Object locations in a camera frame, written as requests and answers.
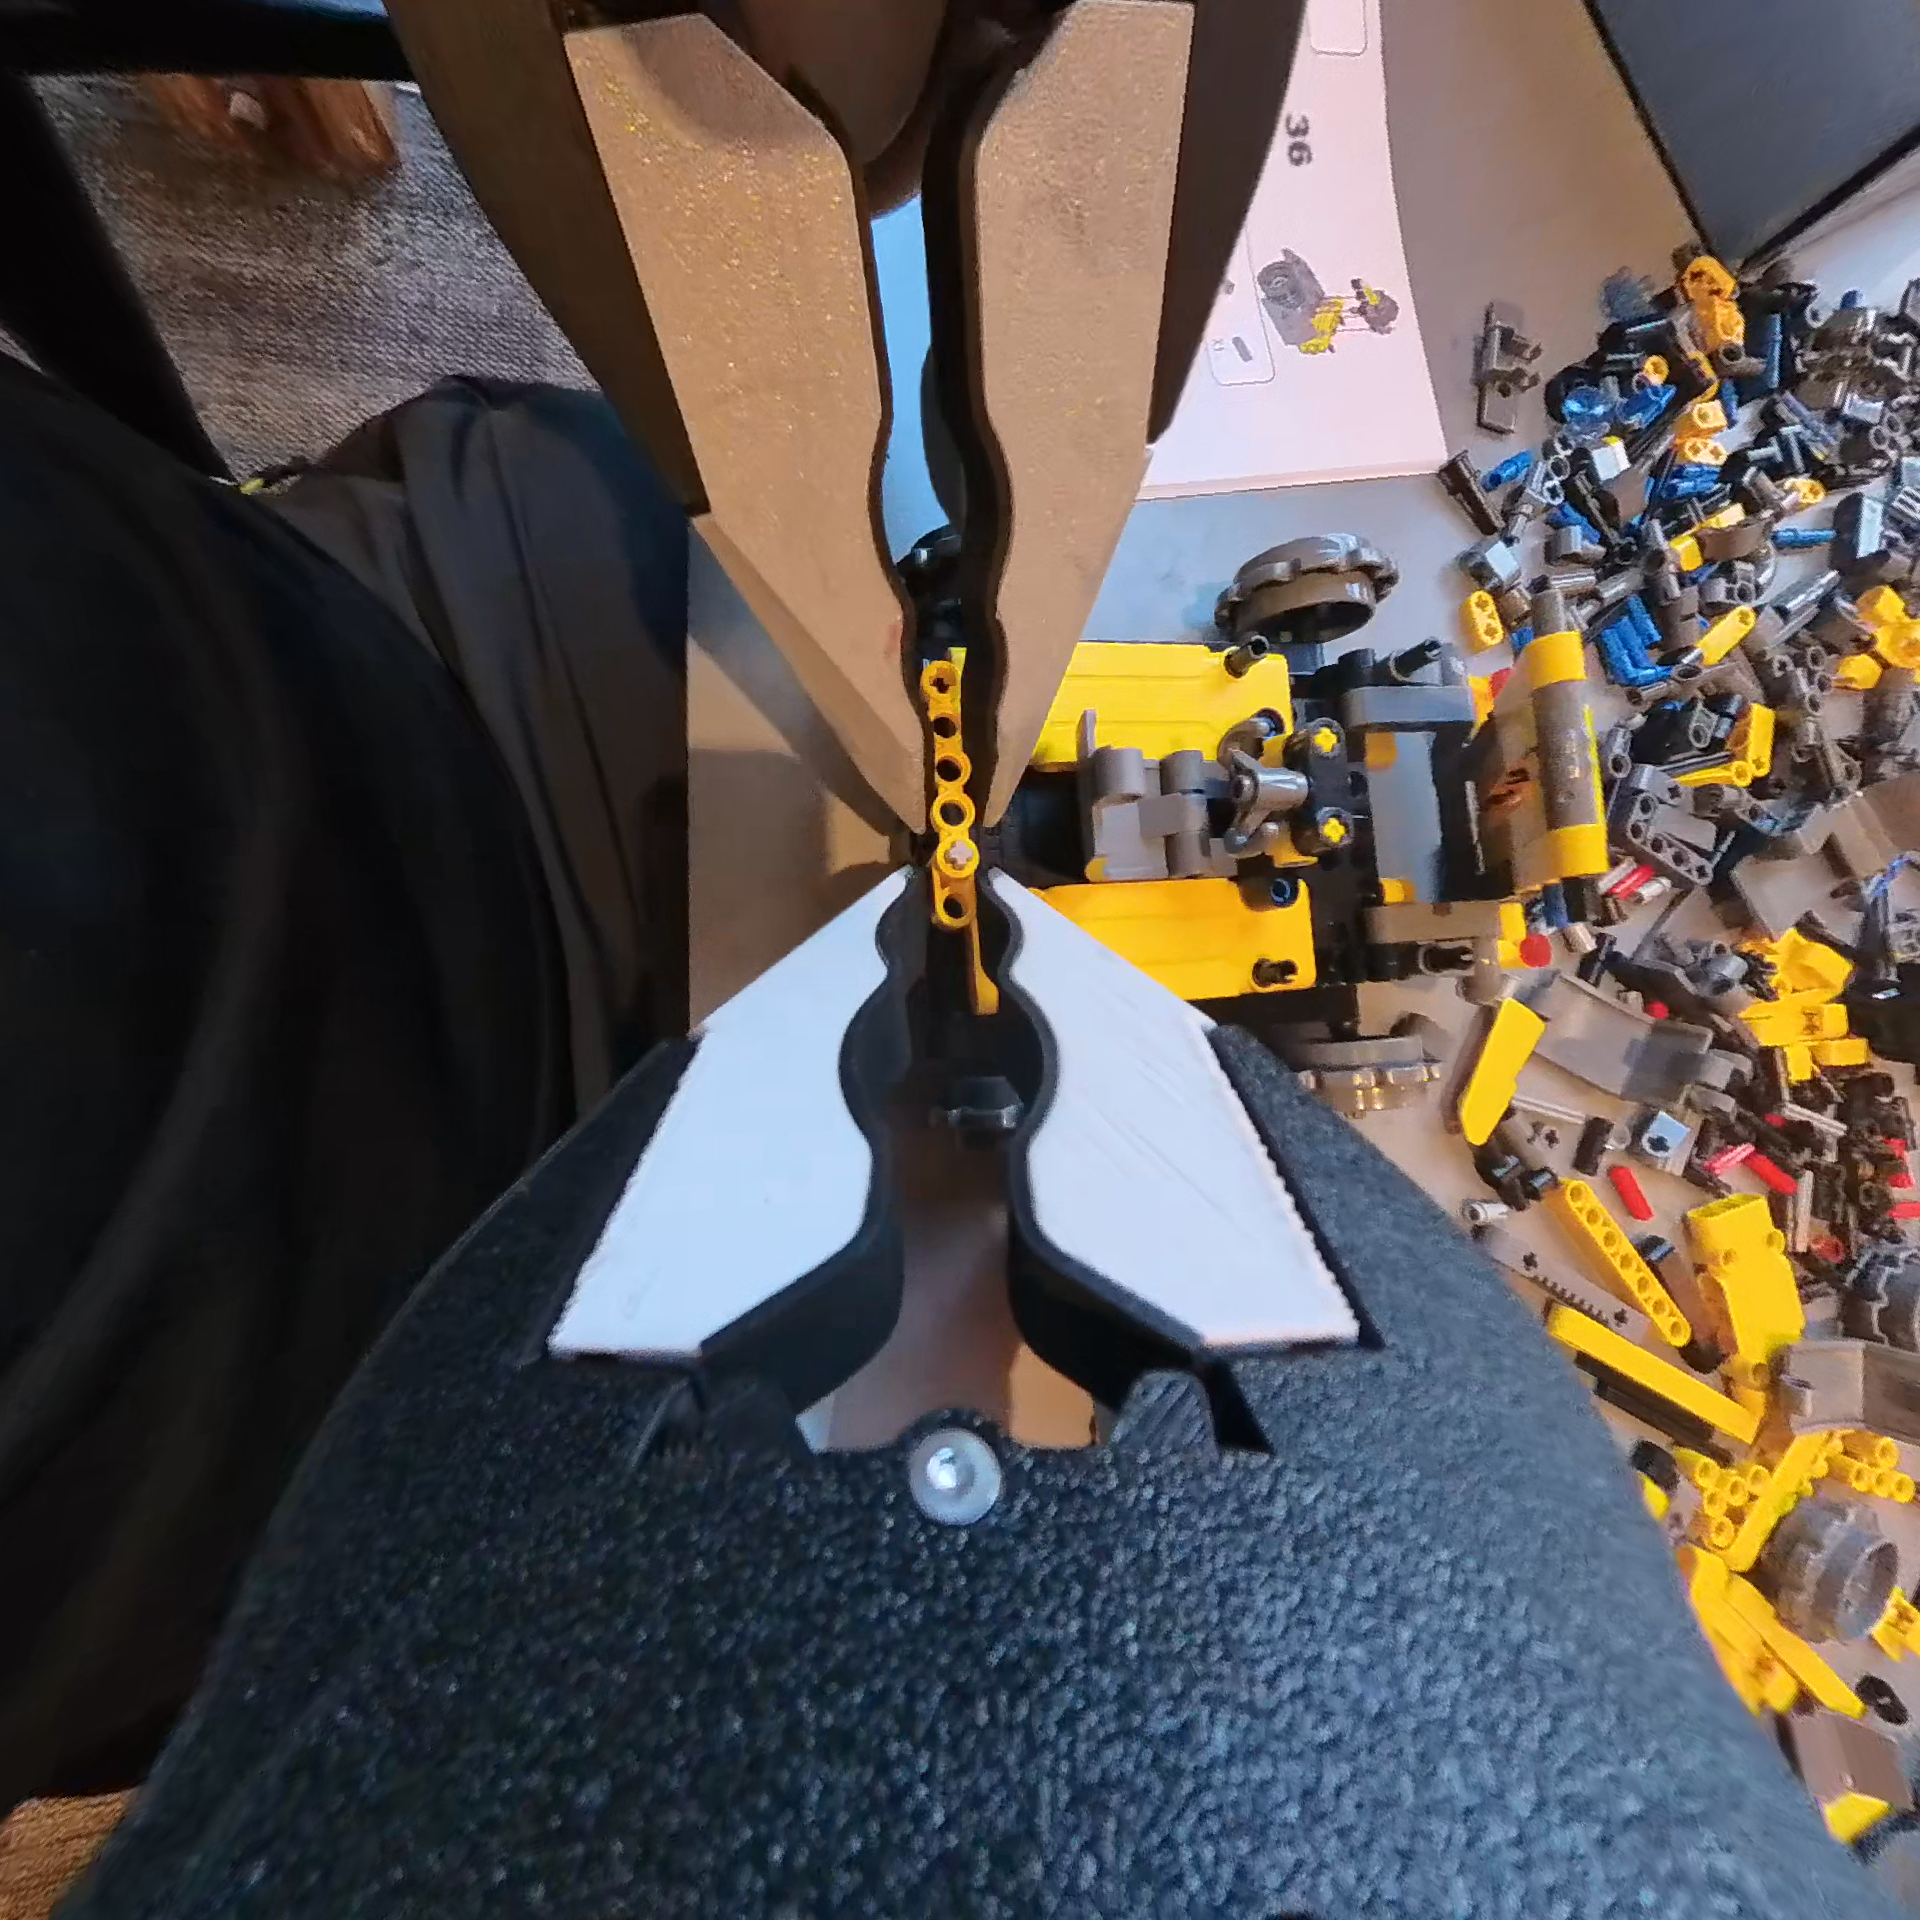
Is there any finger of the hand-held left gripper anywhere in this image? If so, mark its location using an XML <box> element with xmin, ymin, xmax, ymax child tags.
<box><xmin>958</xmin><ymin>0</ymin><xmax>1203</xmax><ymax>831</ymax></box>
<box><xmin>561</xmin><ymin>17</ymin><xmax>933</xmax><ymax>834</ymax></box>

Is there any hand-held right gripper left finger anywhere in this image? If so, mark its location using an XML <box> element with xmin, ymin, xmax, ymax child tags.
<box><xmin>549</xmin><ymin>871</ymin><xmax>917</xmax><ymax>1365</ymax></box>

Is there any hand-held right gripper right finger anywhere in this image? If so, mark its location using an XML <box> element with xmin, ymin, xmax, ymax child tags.
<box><xmin>983</xmin><ymin>871</ymin><xmax>1361</xmax><ymax>1355</ymax></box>

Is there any yellow thin toy beam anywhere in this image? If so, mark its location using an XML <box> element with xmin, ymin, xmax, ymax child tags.
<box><xmin>921</xmin><ymin>657</ymin><xmax>1003</xmax><ymax>1023</ymax></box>

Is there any grey desk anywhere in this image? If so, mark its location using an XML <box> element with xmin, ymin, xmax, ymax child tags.
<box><xmin>681</xmin><ymin>0</ymin><xmax>1920</xmax><ymax>1892</ymax></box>

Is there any instruction booklet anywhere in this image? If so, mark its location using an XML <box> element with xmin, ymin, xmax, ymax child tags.
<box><xmin>1140</xmin><ymin>0</ymin><xmax>1449</xmax><ymax>497</ymax></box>

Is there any yellow toy vehicle model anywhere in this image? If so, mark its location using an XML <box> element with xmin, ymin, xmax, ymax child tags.
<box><xmin>901</xmin><ymin>533</ymin><xmax>1622</xmax><ymax>1121</ymax></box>

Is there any yellow curved toy panel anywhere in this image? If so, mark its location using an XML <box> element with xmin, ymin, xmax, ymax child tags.
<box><xmin>1457</xmin><ymin>997</ymin><xmax>1548</xmax><ymax>1146</ymax></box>

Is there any dark blue cardboard box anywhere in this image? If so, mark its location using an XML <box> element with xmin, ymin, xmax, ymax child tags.
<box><xmin>1590</xmin><ymin>0</ymin><xmax>1920</xmax><ymax>266</ymax></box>

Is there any person's dark clothing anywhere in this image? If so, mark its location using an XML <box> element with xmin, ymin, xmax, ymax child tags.
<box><xmin>0</xmin><ymin>352</ymin><xmax>693</xmax><ymax>1801</ymax></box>

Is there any pile of loose toy pieces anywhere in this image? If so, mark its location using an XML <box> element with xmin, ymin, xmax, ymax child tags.
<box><xmin>1439</xmin><ymin>247</ymin><xmax>1920</xmax><ymax>1847</ymax></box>

